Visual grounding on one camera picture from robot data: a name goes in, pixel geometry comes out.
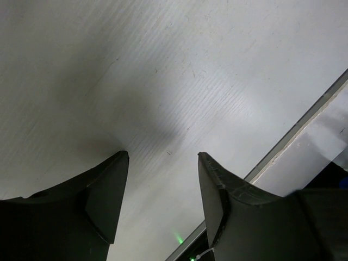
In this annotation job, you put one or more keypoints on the aluminium front rail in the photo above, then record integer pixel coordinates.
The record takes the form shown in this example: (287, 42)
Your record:
(318, 138)

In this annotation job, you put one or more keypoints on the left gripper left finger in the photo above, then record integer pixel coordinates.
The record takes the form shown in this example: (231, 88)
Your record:
(74, 220)

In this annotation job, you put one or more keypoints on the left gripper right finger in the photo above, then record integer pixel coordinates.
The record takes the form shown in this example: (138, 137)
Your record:
(244, 222)

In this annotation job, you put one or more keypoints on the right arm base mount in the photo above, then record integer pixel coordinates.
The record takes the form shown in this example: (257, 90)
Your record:
(332, 176)

